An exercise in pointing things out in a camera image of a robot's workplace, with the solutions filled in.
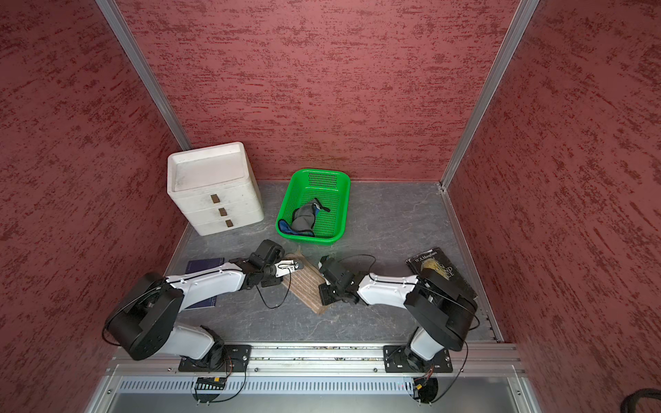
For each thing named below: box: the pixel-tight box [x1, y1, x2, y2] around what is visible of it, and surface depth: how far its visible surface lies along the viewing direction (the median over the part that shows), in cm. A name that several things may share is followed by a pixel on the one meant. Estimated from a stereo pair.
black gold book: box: [405, 246, 478, 298], surface depth 95 cm
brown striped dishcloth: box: [282, 252, 328, 315], surface depth 89 cm
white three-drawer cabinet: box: [166, 141, 265, 237], surface depth 94 cm
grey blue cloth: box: [277, 197, 331, 237], surface depth 100 cm
